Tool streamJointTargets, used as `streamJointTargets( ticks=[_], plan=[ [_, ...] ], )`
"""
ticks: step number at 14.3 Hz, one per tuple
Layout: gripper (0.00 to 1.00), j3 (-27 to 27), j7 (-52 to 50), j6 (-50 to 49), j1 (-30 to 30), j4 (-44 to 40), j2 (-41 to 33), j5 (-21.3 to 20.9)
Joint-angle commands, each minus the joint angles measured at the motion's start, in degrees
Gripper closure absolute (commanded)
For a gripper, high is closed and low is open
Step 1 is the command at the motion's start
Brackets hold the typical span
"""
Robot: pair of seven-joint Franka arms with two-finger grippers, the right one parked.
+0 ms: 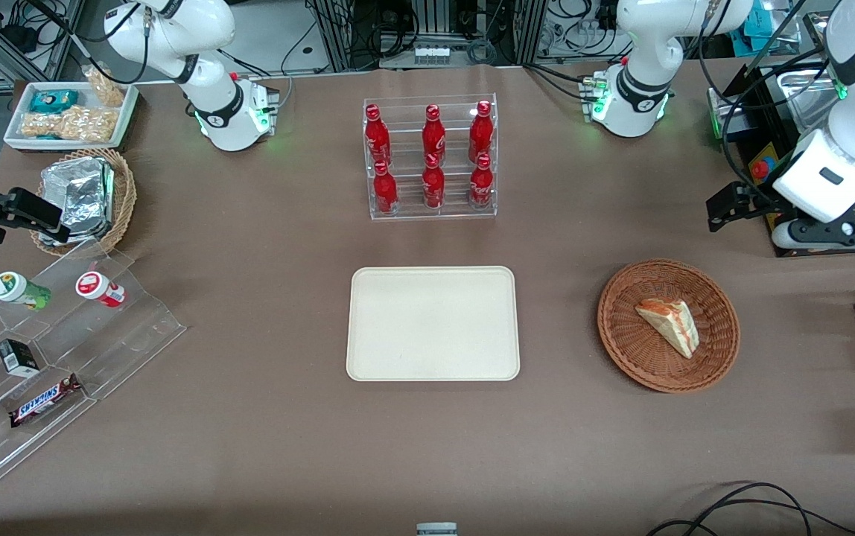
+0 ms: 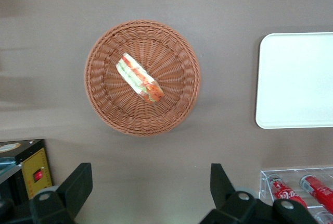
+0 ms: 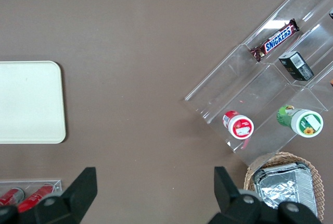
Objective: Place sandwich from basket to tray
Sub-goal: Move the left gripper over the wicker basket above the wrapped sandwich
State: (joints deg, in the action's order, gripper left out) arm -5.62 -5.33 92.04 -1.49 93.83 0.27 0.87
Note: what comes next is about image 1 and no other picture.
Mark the tan wicker basket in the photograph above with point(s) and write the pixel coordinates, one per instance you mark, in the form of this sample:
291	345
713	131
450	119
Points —
126	197

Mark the large clear peanut bag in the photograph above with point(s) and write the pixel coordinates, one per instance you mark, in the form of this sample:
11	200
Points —
74	125

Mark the clear acrylic bottle rack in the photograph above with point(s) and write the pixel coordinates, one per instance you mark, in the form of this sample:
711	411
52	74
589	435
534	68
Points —
405	112

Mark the brown wicker basket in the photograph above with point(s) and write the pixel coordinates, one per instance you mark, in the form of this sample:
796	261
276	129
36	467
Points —
636	350

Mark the red cola bottle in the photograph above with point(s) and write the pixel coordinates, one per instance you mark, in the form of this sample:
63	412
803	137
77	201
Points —
433	186
385	192
433	134
480	130
481	184
377	138

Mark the triangular sandwich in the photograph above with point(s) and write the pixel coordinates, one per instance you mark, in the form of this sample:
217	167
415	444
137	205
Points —
669	326

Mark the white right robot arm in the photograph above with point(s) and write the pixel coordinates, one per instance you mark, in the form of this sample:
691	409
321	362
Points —
174	37

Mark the silver foil container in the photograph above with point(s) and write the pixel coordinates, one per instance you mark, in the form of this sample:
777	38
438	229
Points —
81	193

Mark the white power strip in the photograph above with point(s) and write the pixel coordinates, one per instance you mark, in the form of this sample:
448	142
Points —
432	52

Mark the red lid cup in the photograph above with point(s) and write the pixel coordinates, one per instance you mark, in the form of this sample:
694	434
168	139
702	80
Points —
96	286

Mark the green lid cup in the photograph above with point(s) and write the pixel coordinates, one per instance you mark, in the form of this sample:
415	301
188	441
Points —
14	288

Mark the clear acrylic stepped shelf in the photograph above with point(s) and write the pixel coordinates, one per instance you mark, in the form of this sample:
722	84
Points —
122	335

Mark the small black box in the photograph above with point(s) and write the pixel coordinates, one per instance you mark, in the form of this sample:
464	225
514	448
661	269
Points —
18	357

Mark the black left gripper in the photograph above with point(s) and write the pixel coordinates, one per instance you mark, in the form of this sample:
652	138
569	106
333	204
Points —
757	201

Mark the teal cardboard box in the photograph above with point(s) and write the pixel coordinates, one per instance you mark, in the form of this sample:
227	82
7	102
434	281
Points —
759	30

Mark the black food warmer machine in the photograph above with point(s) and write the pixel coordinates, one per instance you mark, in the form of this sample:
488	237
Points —
751	93

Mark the Snickers chocolate bar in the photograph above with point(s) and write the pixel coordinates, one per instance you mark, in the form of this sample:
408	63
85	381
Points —
44	400

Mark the red emergency stop button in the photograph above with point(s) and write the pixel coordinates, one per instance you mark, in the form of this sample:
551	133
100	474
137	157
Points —
763	168

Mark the white rectangular snack tray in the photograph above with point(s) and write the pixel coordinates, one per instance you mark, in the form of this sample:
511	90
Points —
18	141

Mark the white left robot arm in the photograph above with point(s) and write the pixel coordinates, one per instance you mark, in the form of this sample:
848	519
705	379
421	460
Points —
647	45

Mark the cream plastic tray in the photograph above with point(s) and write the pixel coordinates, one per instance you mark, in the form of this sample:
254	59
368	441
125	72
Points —
431	324

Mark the small clear peanut bag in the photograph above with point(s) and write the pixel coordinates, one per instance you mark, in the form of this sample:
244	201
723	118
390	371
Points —
107	88

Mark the small grey device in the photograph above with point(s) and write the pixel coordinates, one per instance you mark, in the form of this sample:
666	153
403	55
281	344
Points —
436	529

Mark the steel pan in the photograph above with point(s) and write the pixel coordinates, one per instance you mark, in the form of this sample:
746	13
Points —
807	104

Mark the teal snack packet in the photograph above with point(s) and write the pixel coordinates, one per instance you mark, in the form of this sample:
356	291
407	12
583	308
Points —
53	100

